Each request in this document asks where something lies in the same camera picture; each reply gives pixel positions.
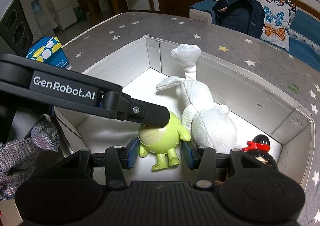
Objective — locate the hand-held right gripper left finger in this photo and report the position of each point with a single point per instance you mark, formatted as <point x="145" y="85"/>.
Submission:
<point x="132" y="153"/>

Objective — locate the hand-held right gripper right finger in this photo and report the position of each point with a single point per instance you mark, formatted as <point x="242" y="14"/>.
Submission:
<point x="188" y="156"/>

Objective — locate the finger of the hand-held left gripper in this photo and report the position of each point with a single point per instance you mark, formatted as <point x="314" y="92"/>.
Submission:
<point x="145" y="113"/>

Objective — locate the green one-eyed monster toy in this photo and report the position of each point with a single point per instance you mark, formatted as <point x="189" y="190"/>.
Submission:
<point x="160" y="138"/>

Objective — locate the white plush toy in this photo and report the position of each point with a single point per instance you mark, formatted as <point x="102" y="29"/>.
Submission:
<point x="210" y="126"/>

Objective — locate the grey cardboard box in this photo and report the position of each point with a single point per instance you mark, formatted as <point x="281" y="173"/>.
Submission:
<point x="112" y="76"/>

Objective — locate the black-haired doll figurine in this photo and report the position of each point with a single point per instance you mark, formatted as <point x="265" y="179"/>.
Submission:
<point x="260" y="141"/>

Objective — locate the person's left hand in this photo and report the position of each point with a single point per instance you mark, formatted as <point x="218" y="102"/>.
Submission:
<point x="22" y="156"/>

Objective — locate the blue yellow tissue box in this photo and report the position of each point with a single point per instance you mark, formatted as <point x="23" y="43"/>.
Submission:
<point x="47" y="48"/>

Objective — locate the water dispenser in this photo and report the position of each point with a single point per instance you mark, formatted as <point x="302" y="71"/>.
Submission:
<point x="38" y="13"/>

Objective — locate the white refrigerator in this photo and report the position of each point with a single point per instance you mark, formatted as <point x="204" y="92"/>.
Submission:
<point x="60" y="3"/>

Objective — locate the dark blue backpack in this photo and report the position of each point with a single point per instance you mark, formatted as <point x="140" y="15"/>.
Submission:
<point x="240" y="13"/>

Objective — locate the butterfly print pillow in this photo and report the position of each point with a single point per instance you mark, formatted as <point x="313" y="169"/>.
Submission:
<point x="275" y="16"/>

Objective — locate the blue sofa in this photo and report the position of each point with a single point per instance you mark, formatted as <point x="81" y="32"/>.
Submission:
<point x="305" y="38"/>

